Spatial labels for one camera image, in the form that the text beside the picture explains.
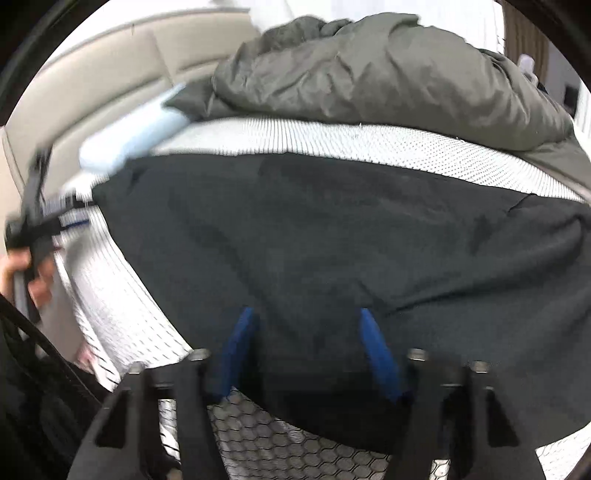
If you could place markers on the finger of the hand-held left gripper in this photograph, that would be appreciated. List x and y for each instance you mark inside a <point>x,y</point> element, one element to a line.
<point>74,224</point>
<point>74,203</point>

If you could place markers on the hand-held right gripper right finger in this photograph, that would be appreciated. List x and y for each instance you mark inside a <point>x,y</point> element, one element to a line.
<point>378,350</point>

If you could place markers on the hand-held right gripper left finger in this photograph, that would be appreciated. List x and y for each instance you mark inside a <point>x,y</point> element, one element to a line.
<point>238,350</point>

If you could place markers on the black pants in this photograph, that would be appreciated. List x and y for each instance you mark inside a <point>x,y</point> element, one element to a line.
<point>323,240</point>

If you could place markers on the person's left hand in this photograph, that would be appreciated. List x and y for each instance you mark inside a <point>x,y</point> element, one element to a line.
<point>42,288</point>

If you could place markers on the light blue pillow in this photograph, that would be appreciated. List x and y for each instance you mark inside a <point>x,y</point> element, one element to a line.
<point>129,138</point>

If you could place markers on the beige padded headboard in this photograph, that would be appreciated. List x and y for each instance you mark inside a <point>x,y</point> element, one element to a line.
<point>92,83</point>

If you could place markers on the person's dark clothing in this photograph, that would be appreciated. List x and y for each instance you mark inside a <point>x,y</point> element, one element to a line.
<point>32,415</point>

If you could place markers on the white honeycomb mattress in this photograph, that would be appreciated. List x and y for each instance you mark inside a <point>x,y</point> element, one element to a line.
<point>406,138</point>

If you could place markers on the grey duvet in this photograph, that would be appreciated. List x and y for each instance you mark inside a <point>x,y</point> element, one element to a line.
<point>392,78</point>

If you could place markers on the white chair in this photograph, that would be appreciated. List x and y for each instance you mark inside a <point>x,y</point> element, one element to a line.
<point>528,69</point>

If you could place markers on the brown curtain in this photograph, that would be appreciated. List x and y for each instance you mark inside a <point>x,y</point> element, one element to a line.
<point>526,27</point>

